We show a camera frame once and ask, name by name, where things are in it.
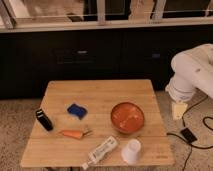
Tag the white ceramic cup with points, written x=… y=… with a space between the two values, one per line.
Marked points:
x=131 y=152

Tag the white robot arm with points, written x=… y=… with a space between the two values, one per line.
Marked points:
x=193 y=69

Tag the orange bowl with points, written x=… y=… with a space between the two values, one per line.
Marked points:
x=127 y=118

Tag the wooden table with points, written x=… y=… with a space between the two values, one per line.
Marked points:
x=52 y=149

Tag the orange toy carrot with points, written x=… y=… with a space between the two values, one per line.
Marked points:
x=77 y=134

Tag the white tube with label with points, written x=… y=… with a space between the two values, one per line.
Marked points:
x=97 y=154

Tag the black stapler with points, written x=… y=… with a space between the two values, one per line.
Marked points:
x=44 y=120

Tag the dark cabinet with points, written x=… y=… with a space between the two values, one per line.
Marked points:
x=30 y=60

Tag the black device on floor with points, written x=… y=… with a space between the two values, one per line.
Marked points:
x=188 y=135

